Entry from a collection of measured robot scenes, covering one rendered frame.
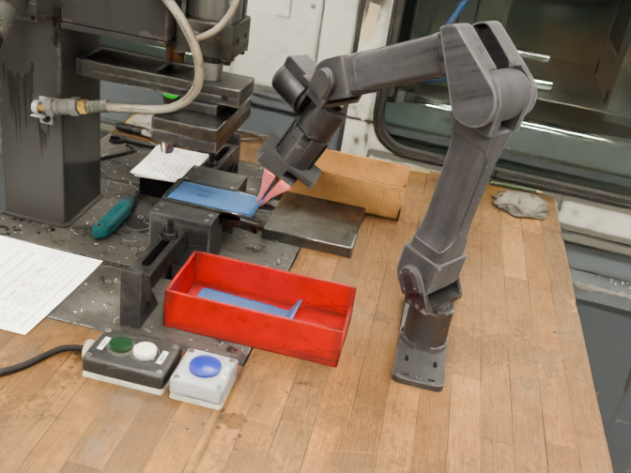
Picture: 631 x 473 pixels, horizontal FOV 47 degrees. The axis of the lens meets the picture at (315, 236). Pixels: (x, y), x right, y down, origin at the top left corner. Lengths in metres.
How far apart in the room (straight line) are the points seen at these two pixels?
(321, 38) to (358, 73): 0.72
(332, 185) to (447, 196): 0.49
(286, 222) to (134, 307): 0.38
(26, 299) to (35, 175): 0.25
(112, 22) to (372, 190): 0.57
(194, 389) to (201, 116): 0.41
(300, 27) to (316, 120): 0.68
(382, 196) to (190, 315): 0.53
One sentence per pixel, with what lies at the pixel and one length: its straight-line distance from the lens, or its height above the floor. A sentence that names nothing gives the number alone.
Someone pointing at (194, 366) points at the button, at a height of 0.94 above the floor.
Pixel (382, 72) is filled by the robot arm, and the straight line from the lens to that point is 0.99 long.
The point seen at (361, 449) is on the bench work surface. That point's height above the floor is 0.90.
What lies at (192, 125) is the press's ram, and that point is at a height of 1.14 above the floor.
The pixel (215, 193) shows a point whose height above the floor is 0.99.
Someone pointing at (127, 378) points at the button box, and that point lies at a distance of 0.94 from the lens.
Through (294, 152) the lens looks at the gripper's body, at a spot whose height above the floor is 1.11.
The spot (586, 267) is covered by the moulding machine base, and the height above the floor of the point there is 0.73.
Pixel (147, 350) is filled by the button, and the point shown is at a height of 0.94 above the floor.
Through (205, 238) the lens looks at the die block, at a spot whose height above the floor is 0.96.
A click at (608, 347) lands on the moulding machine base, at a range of 1.96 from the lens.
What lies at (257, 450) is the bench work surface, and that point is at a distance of 0.88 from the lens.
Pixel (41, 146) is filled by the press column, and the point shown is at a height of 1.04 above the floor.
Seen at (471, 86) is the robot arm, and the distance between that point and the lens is 0.88.
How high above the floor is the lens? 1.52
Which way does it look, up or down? 28 degrees down
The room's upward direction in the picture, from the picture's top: 9 degrees clockwise
